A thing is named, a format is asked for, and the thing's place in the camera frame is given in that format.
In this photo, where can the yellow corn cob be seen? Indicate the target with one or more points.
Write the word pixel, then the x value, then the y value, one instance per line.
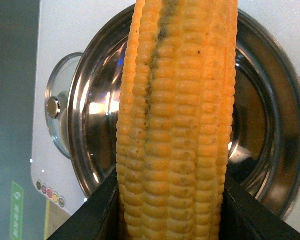
pixel 175 119

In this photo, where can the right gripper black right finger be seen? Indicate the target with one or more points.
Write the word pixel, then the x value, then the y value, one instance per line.
pixel 245 218

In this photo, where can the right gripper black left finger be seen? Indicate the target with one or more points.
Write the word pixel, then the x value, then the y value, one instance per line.
pixel 98 218

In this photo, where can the glass pot lid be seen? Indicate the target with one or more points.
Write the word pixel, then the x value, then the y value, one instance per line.
pixel 56 101

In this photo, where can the cream electric cooking pot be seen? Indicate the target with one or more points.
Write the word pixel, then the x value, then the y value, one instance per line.
pixel 264 151

